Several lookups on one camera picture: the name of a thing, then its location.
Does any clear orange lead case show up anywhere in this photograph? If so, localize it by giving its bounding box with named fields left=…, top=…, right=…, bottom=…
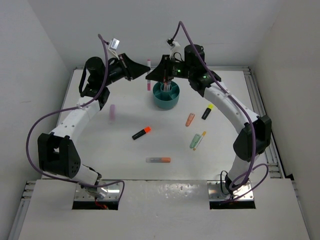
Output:
left=146, top=157, right=171, bottom=163

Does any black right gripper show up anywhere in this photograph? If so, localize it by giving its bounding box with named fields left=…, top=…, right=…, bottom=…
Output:
left=147, top=54, right=193, bottom=83

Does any purple correction tape dispenser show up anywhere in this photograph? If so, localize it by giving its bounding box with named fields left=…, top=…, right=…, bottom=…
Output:
left=108, top=104, right=116, bottom=124

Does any pink-capped white pen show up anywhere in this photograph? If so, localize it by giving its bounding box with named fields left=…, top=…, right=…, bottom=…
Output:
left=145, top=58, right=152, bottom=91

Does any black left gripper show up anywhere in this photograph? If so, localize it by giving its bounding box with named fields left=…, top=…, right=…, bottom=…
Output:
left=100, top=53, right=150, bottom=87

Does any teal round desk organizer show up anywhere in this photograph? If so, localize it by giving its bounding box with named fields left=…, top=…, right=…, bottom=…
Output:
left=152, top=81, right=180, bottom=110

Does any yellow-capped white marker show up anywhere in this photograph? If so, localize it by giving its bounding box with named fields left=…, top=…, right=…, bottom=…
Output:
left=193, top=131, right=207, bottom=151

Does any aluminium table edge rail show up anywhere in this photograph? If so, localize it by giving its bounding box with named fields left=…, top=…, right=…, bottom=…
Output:
left=243, top=67, right=285, bottom=179

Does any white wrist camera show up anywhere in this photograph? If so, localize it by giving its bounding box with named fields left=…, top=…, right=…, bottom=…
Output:
left=166, top=38, right=181, bottom=59
left=107, top=38, right=120, bottom=58

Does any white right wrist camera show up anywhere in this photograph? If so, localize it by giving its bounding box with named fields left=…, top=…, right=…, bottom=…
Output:
left=166, top=38, right=181, bottom=59

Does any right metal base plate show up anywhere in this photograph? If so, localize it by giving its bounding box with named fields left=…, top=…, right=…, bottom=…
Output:
left=206, top=180, right=255, bottom=201

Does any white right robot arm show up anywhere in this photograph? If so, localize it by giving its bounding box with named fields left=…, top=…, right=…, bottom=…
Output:
left=146, top=44, right=272, bottom=193

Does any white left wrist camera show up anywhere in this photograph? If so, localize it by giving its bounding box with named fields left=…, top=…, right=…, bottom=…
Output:
left=107, top=38, right=120, bottom=58

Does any black cable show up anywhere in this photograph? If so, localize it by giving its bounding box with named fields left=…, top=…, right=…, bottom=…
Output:
left=218, top=168, right=231, bottom=193

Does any green correction tape dispenser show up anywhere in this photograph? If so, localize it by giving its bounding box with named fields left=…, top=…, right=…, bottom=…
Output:
left=189, top=133, right=201, bottom=149

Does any black orange-capped highlighter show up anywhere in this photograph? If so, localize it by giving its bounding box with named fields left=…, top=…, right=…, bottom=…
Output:
left=132, top=126, right=152, bottom=140

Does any metal base plate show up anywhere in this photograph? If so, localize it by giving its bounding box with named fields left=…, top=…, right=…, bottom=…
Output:
left=206, top=180, right=255, bottom=201
left=74, top=179, right=124, bottom=202

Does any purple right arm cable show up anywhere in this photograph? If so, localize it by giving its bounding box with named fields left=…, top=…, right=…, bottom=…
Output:
left=172, top=20, right=270, bottom=202

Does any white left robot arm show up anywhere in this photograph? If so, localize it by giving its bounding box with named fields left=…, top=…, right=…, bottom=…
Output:
left=37, top=53, right=151, bottom=197

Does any black yellow-capped highlighter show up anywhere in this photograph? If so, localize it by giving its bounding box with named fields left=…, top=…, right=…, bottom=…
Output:
left=201, top=103, right=214, bottom=120

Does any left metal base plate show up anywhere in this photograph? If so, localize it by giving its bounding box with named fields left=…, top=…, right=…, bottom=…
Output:
left=74, top=179, right=124, bottom=202

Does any pink double-ended marker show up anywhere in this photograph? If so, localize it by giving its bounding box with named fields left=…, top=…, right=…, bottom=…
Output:
left=163, top=81, right=170, bottom=92

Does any orange correction tape dispenser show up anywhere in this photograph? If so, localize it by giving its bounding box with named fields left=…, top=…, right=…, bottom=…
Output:
left=185, top=113, right=195, bottom=127

